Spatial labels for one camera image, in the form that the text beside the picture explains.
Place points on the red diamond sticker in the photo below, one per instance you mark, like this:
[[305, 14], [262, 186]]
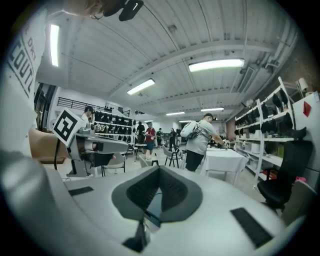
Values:
[[307, 108]]

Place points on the ceiling tube lamp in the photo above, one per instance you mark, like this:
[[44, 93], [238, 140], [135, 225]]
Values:
[[54, 45], [216, 65], [140, 86], [175, 113], [212, 109]]

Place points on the black head-worn camera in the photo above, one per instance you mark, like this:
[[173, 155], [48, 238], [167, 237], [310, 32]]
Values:
[[130, 10]]

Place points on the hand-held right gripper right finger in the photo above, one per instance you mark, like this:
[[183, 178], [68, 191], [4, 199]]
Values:
[[220, 220]]

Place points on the black balcony railing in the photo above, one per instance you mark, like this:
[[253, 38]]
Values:
[[75, 102]]

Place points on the grey chair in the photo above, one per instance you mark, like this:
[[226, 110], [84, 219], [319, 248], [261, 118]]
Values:
[[117, 160], [172, 155]]

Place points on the person's chin and neck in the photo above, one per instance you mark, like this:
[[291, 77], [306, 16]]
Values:
[[85, 6]]

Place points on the small pink item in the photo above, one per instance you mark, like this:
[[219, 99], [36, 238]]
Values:
[[301, 179]]

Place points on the person's left forearm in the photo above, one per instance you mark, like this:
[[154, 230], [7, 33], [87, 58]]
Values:
[[45, 145]]

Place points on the white shelf with black items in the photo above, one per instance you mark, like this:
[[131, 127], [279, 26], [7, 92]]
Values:
[[117, 130]]

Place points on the person's white printed shirt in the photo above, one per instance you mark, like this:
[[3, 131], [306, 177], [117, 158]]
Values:
[[20, 82]]

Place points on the brown cardboard sheet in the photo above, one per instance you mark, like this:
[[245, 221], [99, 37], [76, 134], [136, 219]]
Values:
[[297, 202]]

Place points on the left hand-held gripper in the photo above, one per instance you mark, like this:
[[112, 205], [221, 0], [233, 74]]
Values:
[[65, 126]]

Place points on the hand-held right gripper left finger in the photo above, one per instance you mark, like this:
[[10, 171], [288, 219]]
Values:
[[87, 207]]

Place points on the white paper roll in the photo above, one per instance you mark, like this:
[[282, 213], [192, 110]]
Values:
[[303, 84]]

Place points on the table with white cloth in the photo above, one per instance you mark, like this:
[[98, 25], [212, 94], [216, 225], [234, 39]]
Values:
[[225, 160]]

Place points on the white storage rack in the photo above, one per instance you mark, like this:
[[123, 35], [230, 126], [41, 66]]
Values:
[[272, 158]]

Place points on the white board panel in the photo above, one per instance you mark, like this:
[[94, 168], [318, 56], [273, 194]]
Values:
[[305, 140]]

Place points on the black swivel chair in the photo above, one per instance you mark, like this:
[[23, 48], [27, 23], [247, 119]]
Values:
[[297, 157]]

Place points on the small round wooden table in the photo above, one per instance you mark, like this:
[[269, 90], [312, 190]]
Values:
[[141, 144]]

